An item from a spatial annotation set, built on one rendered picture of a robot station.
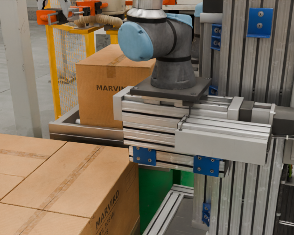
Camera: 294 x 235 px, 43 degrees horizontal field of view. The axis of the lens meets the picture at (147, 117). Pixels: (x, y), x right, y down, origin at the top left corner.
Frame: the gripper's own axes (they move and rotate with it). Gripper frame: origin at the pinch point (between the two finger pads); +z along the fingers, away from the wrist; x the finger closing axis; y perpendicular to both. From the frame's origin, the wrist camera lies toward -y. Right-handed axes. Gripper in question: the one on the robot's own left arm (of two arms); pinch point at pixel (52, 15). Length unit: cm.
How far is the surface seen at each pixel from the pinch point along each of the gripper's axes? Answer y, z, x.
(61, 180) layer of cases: 2, 70, 4
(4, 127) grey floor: 165, 126, 151
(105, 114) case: 50, 57, 1
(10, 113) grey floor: 200, 126, 169
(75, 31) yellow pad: 43.5, 12.0, 12.1
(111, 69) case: 51, 32, -3
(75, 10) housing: 14.1, -0.7, -2.5
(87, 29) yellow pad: 44.5, 11.3, 6.3
